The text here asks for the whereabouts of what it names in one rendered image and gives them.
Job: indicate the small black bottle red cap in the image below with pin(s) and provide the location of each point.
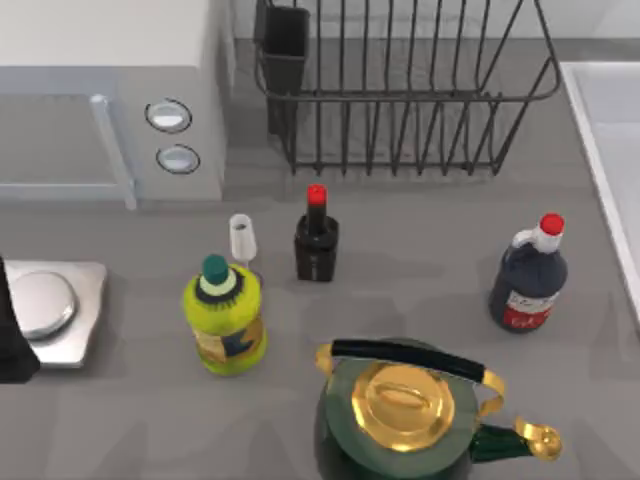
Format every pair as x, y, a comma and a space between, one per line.
316, 245

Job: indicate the clear wine glass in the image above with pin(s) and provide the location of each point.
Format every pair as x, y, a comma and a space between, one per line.
243, 242

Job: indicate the yellow-green bottle with green cap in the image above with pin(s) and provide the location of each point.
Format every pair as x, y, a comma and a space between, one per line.
225, 320

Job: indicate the microwave knob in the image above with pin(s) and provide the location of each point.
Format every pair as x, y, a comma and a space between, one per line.
177, 159
168, 115

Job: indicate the black cutlery holder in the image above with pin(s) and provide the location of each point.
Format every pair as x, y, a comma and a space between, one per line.
282, 45

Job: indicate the green and gold kettle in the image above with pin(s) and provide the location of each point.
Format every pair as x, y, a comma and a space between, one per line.
405, 425

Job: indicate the dark jug bottle red cap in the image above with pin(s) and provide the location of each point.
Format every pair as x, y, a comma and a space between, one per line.
529, 285

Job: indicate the pale microwave oven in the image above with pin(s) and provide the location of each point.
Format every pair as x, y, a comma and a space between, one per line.
165, 50

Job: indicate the silver kitchen scale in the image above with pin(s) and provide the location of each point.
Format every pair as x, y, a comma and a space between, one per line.
55, 310

